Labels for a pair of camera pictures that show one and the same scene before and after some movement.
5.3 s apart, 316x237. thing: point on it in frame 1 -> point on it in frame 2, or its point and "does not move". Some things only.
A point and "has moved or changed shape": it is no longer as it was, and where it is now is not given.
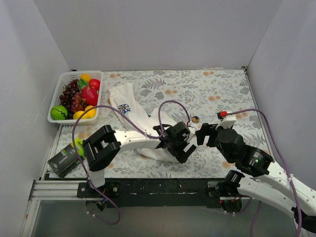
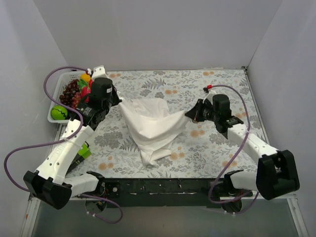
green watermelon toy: x=59 y=112 does not move
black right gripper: x=211 y=134 -> x=196 y=112
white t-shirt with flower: x=123 y=97 has moved or changed shape
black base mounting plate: x=151 y=193 does not move
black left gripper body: x=182 y=144 -> x=115 y=97
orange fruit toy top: x=85 y=77 does not move
